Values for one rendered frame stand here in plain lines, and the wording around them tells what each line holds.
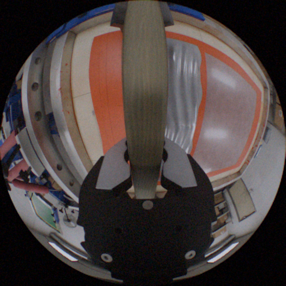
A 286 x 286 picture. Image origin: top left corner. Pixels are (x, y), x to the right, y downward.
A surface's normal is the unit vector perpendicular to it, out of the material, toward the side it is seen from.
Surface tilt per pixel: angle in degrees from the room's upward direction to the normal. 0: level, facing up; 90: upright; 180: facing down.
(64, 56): 90
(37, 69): 90
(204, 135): 0
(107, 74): 0
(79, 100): 0
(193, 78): 33
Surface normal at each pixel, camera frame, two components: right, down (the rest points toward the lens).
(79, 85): 0.00, 0.53
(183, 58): -0.52, 0.39
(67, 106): 1.00, -0.02
